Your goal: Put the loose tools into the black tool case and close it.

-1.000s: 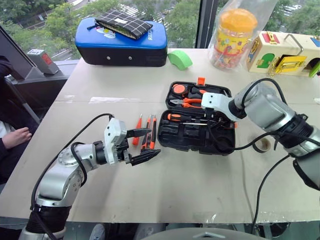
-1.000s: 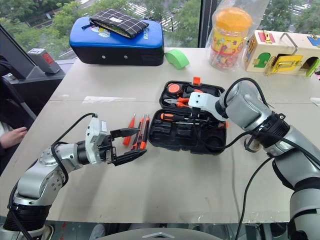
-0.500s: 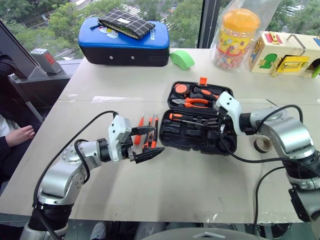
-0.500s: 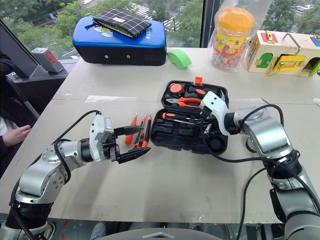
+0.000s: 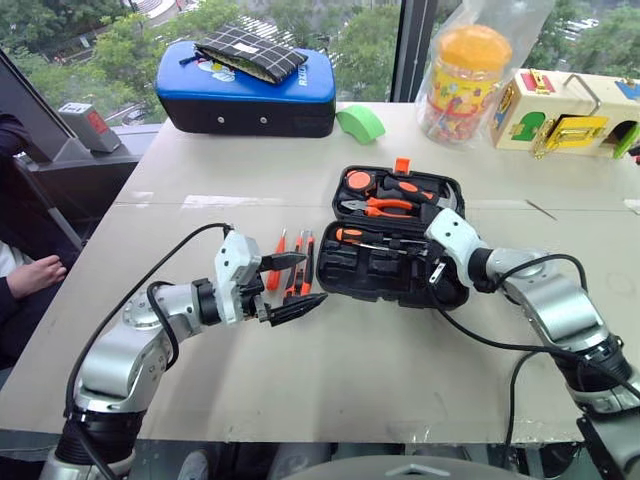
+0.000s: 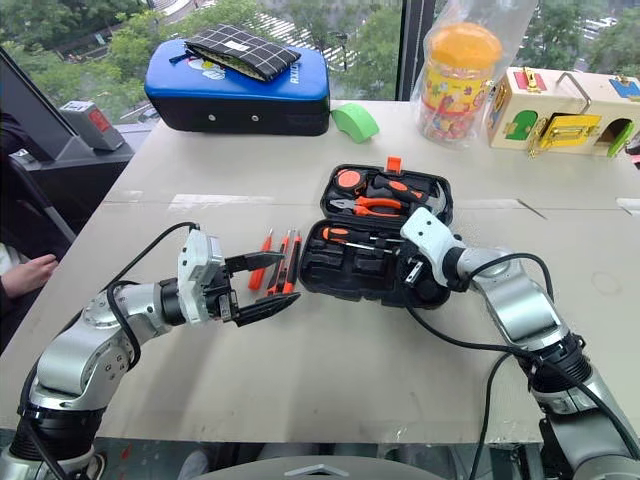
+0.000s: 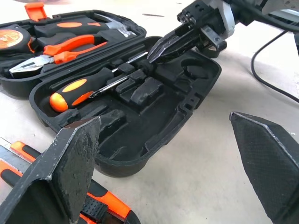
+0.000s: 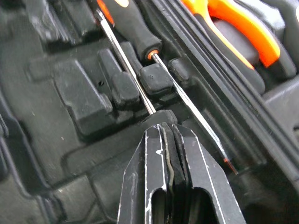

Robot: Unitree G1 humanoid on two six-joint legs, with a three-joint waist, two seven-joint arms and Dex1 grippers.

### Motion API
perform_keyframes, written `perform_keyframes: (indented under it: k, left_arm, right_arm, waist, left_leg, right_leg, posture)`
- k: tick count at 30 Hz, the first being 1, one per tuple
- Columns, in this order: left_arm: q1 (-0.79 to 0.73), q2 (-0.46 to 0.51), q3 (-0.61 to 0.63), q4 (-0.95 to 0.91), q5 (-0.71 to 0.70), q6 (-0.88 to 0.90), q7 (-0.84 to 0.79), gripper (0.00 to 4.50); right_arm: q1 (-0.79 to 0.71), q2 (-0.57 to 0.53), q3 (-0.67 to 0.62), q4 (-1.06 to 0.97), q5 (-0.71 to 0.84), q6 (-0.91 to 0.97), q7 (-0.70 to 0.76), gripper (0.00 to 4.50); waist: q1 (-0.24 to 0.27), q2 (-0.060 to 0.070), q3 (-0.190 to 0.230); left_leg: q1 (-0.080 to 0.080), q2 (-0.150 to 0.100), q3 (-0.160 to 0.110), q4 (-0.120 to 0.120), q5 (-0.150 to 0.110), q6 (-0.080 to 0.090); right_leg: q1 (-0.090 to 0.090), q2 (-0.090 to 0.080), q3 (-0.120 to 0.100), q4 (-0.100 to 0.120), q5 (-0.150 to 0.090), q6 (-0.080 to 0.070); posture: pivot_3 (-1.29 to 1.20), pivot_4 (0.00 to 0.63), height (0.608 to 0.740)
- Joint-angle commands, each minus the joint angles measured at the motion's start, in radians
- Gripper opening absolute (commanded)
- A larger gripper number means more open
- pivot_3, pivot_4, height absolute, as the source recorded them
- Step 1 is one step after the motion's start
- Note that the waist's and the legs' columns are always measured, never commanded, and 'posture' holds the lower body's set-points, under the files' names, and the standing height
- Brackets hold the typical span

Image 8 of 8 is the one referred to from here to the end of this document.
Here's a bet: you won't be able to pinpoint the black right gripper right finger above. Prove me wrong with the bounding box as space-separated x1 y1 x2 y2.
172 124 247 224

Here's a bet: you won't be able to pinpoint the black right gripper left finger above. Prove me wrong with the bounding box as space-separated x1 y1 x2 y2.
116 123 188 224

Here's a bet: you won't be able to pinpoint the screwdriver with black handle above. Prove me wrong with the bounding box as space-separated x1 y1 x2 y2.
94 8 178 128

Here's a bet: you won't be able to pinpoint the black plastic tool case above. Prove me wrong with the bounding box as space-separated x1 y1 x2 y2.
0 0 299 224

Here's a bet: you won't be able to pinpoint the black and orange handled screwdriver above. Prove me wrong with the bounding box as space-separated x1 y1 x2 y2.
97 0 239 175

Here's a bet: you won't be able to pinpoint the orange and black handled pliers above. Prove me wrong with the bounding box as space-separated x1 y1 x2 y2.
181 0 298 95

